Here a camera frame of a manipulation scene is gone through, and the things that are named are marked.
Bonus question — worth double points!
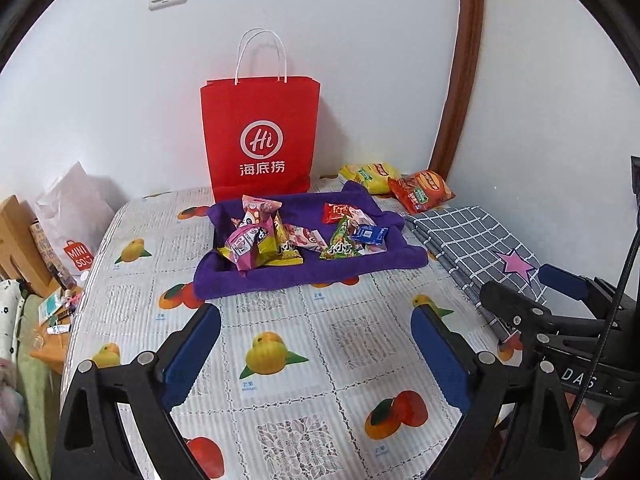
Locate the brown cardboard box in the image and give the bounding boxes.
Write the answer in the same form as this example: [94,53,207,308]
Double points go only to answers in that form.
[0,196,61,296]

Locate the pale pink snack packet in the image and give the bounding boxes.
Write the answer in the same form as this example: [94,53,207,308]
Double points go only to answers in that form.
[287,225,328,252]

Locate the red paper bag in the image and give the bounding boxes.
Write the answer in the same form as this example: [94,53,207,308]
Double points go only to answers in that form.
[201,27,321,204]

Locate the yellow snack packet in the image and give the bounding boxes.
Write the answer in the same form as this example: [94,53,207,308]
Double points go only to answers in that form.
[260,212,304,267]

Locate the small blue snack packet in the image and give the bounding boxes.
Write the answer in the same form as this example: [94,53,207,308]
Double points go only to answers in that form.
[351,224,390,246]

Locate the grey checked cloth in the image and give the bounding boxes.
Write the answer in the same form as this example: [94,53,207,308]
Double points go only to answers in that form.
[404,203,551,346]

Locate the brown wooden door frame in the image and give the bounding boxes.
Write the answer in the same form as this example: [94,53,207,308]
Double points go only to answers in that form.
[430,0,486,176]

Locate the green snack packet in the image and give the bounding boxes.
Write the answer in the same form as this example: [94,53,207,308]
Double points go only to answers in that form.
[320,215,363,261]

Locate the small red snack packet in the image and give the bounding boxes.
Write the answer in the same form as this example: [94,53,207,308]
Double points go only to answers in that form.
[321,202,356,225]

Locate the pink star sticker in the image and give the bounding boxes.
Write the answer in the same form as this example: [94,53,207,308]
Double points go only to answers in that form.
[495,247,538,283]

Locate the red white strawberry packet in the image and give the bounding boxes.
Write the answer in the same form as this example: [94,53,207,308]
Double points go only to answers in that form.
[347,207,377,228]

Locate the orange chip bag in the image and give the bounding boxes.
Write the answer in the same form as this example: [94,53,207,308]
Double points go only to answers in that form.
[387,171,457,214]

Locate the wooden side table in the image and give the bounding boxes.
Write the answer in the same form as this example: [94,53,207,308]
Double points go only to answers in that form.
[30,285,83,376]

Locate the purple towel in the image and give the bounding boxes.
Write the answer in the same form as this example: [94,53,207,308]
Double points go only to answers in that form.
[193,181,429,302]

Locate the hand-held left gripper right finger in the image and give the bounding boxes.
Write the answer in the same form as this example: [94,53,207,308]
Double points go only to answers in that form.
[410,305,583,480]

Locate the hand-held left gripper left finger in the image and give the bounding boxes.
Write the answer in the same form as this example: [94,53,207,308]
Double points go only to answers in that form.
[50,302,222,480]

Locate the patterned box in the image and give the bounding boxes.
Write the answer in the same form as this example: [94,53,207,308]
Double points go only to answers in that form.
[30,220,76,286]

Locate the yellow chip bag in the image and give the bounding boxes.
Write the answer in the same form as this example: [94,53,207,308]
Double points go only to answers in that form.
[339,161,402,195]

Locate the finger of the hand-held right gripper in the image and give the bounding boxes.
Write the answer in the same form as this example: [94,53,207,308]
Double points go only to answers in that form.
[537,262,601,305]
[479,280,556,341]

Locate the white paper bag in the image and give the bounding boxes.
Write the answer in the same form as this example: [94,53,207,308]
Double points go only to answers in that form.
[35,161,116,281]

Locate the panda print snack packet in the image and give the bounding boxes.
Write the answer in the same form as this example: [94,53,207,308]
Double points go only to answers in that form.
[231,195,283,233]

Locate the green cloth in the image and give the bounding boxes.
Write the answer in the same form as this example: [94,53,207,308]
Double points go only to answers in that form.
[0,280,61,480]

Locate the person's right hand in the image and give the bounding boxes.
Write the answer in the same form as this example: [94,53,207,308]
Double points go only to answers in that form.
[565,392,640,466]

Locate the fruit print tablecloth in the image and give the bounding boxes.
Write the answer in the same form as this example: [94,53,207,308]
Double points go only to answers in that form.
[60,185,551,480]

